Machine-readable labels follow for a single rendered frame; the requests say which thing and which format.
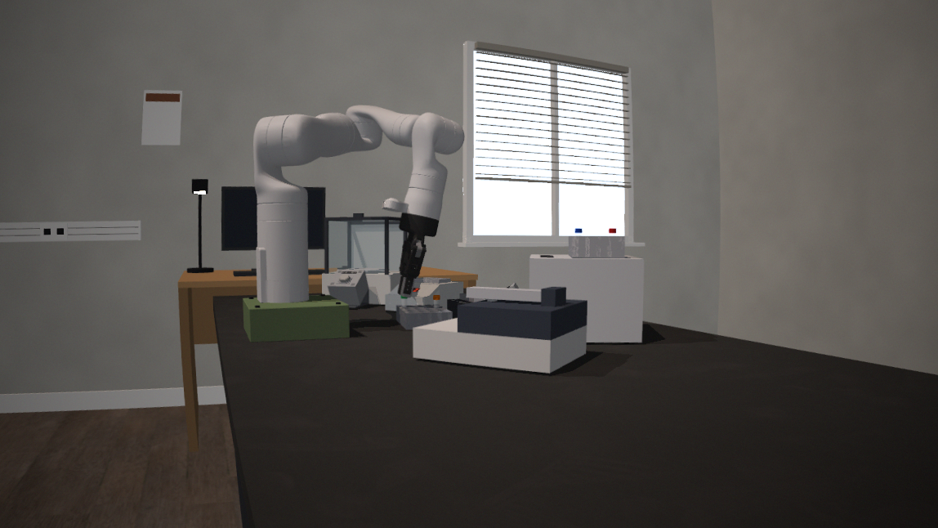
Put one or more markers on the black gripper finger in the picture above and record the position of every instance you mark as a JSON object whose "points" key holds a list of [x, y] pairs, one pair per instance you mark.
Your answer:
{"points": [[402, 268], [416, 259]]}

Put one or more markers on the white tube rack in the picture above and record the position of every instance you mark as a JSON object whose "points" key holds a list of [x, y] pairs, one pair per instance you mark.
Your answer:
{"points": [[419, 315]]}

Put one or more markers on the white balance with glass draft shield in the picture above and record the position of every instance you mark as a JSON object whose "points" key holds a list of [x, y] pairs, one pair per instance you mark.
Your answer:
{"points": [[361, 256]]}

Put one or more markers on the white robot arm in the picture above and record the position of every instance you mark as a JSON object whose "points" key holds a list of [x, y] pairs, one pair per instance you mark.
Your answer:
{"points": [[298, 139]]}

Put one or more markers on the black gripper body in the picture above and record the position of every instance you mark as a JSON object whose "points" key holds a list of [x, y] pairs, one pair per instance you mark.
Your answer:
{"points": [[418, 227]]}

